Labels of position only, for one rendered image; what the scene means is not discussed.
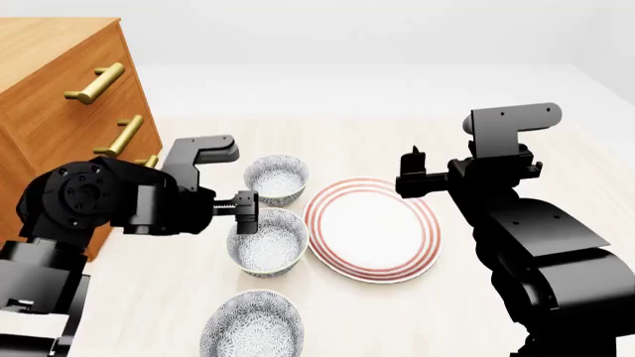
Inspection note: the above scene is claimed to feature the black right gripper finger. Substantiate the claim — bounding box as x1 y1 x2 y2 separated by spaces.
395 145 430 199

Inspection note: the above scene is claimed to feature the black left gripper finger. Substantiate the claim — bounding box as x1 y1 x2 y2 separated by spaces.
235 189 260 235

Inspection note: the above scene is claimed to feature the patterned grey ceramic bowl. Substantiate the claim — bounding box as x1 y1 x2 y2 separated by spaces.
226 206 310 280
199 289 306 357
242 154 311 208

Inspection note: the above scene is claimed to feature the white plate with red rings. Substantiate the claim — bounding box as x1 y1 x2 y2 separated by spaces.
303 177 443 285

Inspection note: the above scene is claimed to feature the wooden drawer cabinet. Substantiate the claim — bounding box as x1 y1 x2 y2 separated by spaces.
0 17 164 264

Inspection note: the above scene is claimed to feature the white robot torso panel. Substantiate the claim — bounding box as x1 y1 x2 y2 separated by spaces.
0 306 68 357

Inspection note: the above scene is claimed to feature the black right gripper camera mount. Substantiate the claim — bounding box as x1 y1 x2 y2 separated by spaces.
461 101 564 160

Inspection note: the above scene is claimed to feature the black gripper camera mount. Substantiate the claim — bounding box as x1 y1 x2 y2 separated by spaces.
461 101 564 160
159 134 241 193

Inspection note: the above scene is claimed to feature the black left gripper camera mount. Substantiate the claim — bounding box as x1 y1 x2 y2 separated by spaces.
159 134 241 193

